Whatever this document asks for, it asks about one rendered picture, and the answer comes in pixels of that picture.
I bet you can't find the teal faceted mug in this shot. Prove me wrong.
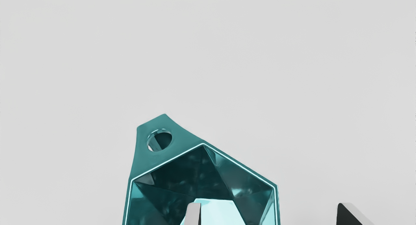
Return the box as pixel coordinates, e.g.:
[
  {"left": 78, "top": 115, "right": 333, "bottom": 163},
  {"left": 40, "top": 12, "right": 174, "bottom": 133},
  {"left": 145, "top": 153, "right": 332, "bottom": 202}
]
[{"left": 122, "top": 113, "right": 280, "bottom": 225}]

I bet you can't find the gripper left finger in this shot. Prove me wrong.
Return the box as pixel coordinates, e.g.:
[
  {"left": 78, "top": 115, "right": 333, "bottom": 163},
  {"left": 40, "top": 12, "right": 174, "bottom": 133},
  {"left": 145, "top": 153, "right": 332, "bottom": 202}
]
[{"left": 183, "top": 203, "right": 202, "bottom": 225}]

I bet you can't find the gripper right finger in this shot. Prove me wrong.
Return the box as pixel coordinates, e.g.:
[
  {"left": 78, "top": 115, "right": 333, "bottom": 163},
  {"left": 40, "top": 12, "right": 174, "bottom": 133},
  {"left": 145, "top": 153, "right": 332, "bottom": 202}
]
[{"left": 336, "top": 203, "right": 377, "bottom": 225}]

